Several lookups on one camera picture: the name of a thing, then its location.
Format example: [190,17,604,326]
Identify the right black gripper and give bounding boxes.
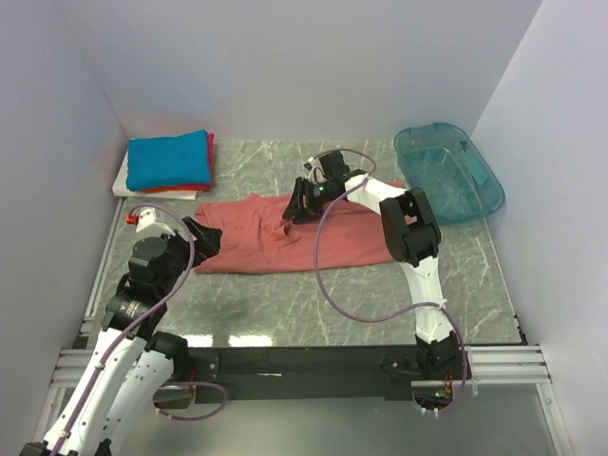
[281,178,334,226]

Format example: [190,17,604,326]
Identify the salmon pink t shirt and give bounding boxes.
[195,193,393,275]

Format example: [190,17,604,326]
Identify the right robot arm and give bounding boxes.
[282,148,468,379]

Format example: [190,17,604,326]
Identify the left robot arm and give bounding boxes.
[21,208,222,455]

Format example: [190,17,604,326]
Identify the white board under stack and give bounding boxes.
[112,153,197,200]

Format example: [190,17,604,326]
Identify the folded orange t shirt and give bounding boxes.
[142,185,199,194]

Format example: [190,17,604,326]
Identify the folded blue t shirt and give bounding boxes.
[126,129,209,192]

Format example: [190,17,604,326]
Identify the folded magenta t shirt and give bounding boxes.
[182,133,215,191]

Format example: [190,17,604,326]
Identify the teal plastic bin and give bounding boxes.
[393,123,505,225]

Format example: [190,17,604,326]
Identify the black base beam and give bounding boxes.
[183,345,474,405]

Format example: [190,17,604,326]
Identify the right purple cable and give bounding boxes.
[313,148,469,415]

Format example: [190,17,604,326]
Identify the purple cable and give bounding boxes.
[313,148,469,415]
[51,202,229,447]

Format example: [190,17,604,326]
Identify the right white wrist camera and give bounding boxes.
[304,156,327,184]

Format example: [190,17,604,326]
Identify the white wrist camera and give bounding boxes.
[125,206,174,238]
[304,156,327,184]

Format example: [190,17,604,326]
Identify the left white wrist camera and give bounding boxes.
[125,206,174,238]

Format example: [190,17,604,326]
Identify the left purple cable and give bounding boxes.
[51,202,229,447]

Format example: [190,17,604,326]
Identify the aluminium frame rail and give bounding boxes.
[28,199,571,456]

